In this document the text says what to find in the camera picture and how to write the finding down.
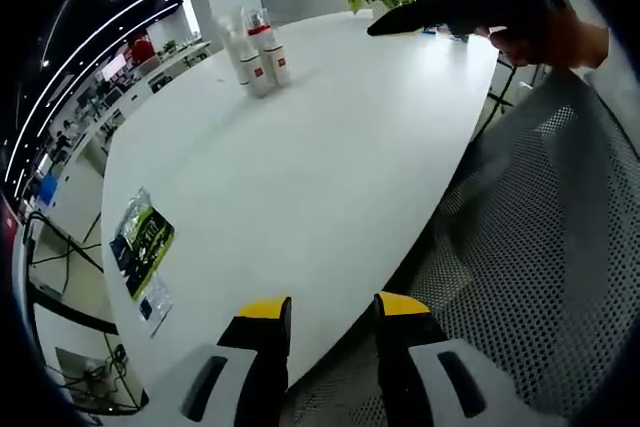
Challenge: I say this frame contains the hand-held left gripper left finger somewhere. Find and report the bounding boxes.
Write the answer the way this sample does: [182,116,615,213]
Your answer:
[164,295,293,427]

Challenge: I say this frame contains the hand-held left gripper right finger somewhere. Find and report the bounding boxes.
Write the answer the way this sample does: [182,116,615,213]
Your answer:
[373,290,550,427]

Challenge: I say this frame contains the red label skincare bottle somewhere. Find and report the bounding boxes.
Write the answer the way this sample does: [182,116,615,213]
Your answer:
[238,21,274,99]
[262,29,293,88]

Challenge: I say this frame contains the white skincare tube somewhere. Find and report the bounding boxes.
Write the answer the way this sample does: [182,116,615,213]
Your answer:
[215,10,251,86]

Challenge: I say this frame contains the person's right hand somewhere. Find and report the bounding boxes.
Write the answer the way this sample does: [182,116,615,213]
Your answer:
[489,0,612,69]

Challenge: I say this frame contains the small clear packet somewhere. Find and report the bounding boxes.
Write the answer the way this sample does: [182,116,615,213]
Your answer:
[137,274,174,338]

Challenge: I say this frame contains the grey mesh office chair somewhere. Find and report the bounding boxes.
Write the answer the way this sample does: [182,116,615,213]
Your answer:
[289,64,640,427]

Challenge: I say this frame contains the green black sachet packet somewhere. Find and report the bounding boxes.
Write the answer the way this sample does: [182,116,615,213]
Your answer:
[109,187,176,302]

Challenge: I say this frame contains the blue bin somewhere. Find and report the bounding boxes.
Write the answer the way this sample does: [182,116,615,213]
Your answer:
[38,174,60,204]

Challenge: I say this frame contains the long white counter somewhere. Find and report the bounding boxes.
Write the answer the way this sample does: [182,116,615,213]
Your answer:
[47,39,214,183]

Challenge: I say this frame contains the power strip with cables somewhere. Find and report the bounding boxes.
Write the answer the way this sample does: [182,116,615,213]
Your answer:
[52,344,134,398]

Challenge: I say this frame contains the background wall screen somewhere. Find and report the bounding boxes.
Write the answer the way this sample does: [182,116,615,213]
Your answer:
[102,56,127,81]

